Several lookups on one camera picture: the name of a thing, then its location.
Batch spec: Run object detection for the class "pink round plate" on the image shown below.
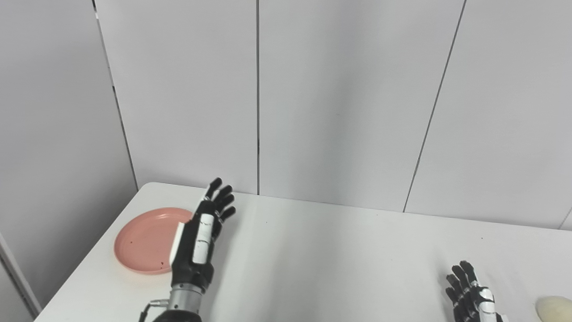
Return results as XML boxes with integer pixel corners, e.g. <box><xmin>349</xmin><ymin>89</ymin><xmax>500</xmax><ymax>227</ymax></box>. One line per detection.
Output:
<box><xmin>114</xmin><ymin>207</ymin><xmax>195</xmax><ymax>275</ymax></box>

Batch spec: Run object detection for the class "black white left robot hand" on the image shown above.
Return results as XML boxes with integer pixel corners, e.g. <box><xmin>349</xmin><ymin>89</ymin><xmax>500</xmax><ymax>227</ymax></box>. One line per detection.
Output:
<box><xmin>169</xmin><ymin>178</ymin><xmax>236</xmax><ymax>294</ymax></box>

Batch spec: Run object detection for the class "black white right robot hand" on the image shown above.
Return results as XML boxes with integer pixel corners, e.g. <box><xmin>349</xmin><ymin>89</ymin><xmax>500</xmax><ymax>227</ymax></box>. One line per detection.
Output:
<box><xmin>445</xmin><ymin>261</ymin><xmax>508</xmax><ymax>322</ymax></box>

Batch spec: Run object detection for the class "cream steamed bun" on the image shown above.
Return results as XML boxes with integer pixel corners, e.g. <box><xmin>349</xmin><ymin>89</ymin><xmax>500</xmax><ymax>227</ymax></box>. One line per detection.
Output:
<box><xmin>536</xmin><ymin>296</ymin><xmax>572</xmax><ymax>322</ymax></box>

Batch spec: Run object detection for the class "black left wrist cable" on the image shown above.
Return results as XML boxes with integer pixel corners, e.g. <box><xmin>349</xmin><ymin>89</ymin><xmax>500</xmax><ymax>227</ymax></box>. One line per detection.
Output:
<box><xmin>138</xmin><ymin>299</ymin><xmax>169</xmax><ymax>322</ymax></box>

